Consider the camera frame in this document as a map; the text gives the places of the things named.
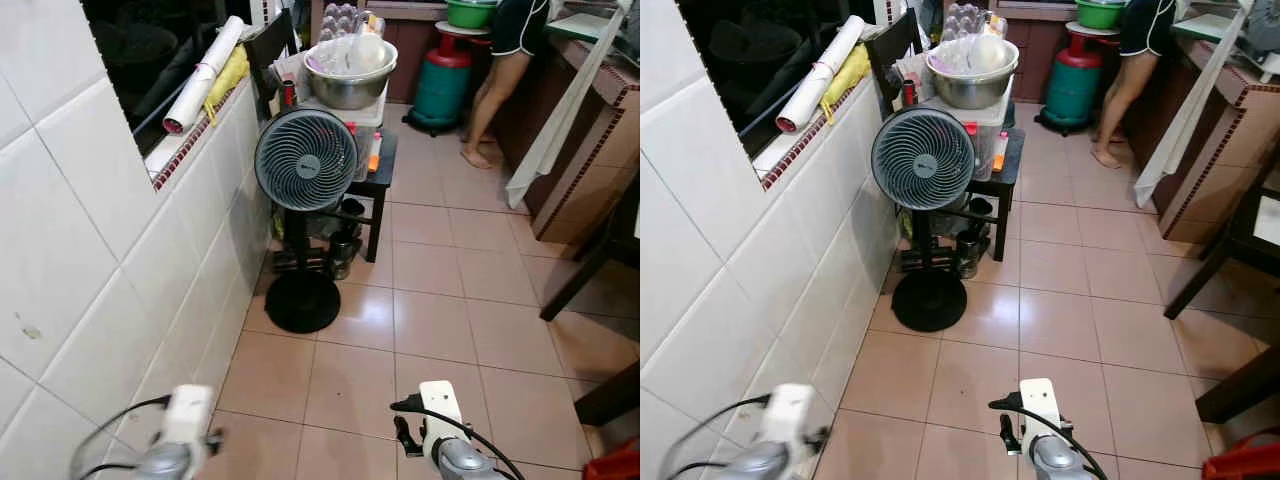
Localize dark metal pot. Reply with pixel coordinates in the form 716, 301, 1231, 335
949, 197, 992, 282
324, 197, 367, 282

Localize dark wooden table leg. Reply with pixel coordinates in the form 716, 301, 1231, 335
574, 359, 641, 429
1194, 344, 1280, 425
1162, 139, 1280, 322
539, 169, 641, 324

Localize small black side table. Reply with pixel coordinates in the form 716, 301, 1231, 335
959, 127, 1027, 264
339, 129, 399, 264

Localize grey round standing fan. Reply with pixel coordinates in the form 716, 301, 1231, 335
253, 106, 360, 336
870, 105, 977, 334

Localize clear plastic storage box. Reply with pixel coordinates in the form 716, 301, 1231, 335
299, 94, 387, 182
919, 94, 1007, 182

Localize brown tiled counter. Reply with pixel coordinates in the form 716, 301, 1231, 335
1159, 29, 1280, 247
529, 29, 641, 247

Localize white hanging cloth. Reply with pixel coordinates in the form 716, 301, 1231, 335
504, 0, 637, 210
1132, 0, 1257, 210

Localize large stainless steel bowl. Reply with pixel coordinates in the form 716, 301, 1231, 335
302, 34, 399, 112
924, 34, 1021, 112

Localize green gas cylinder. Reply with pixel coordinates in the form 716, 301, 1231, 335
404, 21, 492, 139
1034, 21, 1112, 137

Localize yellow cloth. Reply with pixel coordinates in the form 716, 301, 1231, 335
819, 42, 874, 125
204, 44, 252, 127

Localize white rolled paper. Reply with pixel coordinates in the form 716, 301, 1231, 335
775, 14, 868, 135
162, 14, 247, 137

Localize dark wooden chair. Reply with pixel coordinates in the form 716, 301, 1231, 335
864, 7, 927, 122
244, 7, 302, 122

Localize grey egg carton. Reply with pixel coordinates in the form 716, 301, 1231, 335
317, 2, 387, 47
944, 2, 1007, 42

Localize person in black shirt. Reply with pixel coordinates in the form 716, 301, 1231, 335
461, 0, 552, 170
1091, 0, 1180, 170

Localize green plastic basin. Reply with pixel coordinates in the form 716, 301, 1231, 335
444, 0, 499, 30
1074, 0, 1129, 30

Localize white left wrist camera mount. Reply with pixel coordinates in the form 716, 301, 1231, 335
764, 382, 822, 447
159, 384, 217, 447

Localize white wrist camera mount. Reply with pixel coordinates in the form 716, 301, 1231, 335
159, 384, 217, 447
764, 382, 822, 447
1016, 377, 1064, 442
417, 379, 472, 447

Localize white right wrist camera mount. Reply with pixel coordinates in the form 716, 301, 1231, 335
417, 379, 472, 447
1016, 377, 1064, 442

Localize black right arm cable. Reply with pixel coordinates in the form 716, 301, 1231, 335
389, 394, 527, 480
987, 392, 1132, 480

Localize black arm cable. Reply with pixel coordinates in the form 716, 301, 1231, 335
389, 394, 527, 480
659, 394, 772, 480
987, 392, 1132, 480
69, 394, 172, 480

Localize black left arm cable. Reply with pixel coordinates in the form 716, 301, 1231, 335
659, 394, 772, 480
69, 394, 172, 480

